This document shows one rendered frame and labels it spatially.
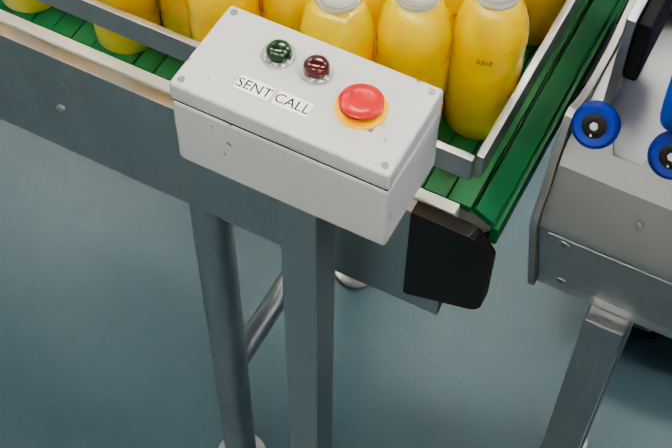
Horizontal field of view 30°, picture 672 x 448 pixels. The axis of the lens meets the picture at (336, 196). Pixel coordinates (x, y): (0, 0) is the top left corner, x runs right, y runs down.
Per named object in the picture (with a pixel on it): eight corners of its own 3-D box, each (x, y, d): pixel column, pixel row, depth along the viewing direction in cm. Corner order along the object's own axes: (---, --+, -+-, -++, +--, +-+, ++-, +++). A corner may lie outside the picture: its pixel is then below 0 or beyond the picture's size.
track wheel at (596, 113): (625, 113, 114) (629, 110, 116) (579, 95, 115) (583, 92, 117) (607, 158, 116) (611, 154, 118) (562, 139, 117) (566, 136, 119)
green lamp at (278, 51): (284, 69, 102) (283, 59, 101) (260, 59, 103) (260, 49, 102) (297, 51, 103) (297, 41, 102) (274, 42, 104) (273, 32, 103)
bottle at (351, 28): (376, 141, 123) (384, 14, 109) (307, 150, 122) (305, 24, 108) (363, 88, 127) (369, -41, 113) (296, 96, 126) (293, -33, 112)
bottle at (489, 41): (449, 83, 128) (465, -46, 113) (516, 95, 127) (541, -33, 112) (437, 136, 124) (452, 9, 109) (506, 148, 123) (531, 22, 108)
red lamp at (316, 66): (322, 84, 101) (322, 75, 100) (298, 75, 102) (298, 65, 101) (334, 66, 102) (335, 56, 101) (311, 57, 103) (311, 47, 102)
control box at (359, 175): (384, 248, 104) (389, 174, 96) (178, 157, 109) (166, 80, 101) (435, 163, 109) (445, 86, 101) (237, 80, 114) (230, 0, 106)
